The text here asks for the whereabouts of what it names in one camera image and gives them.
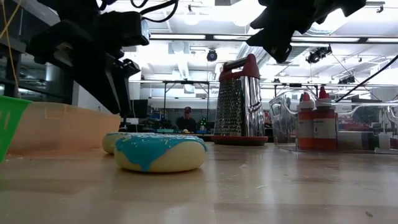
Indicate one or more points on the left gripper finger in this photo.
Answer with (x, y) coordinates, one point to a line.
(99, 77)
(126, 81)

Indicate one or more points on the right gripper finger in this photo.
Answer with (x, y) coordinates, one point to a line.
(262, 22)
(276, 46)

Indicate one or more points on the blue frosted toy donut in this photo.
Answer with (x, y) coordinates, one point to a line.
(109, 143)
(174, 158)

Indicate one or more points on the orange food colouring bottle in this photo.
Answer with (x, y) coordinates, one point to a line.
(306, 124)

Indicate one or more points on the red food colouring bottle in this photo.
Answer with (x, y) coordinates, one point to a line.
(325, 124)

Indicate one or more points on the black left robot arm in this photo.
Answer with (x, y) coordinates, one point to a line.
(71, 9)

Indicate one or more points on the black monitor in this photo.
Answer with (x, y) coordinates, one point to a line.
(140, 108)

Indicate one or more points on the red metal box grater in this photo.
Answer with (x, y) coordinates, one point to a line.
(239, 109)

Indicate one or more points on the person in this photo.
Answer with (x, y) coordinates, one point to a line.
(186, 122)

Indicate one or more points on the long ceiling light strip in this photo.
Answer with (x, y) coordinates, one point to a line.
(186, 36)

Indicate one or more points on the clear plastic bin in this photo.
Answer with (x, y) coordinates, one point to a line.
(286, 124)

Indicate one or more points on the green plastic basket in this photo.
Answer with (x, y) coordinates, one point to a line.
(9, 124)

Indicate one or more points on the black ceiling camera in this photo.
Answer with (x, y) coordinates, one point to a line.
(212, 55)
(317, 55)

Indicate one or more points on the black frame table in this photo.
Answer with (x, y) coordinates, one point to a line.
(186, 82)
(295, 84)

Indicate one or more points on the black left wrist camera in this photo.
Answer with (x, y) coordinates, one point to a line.
(124, 28)

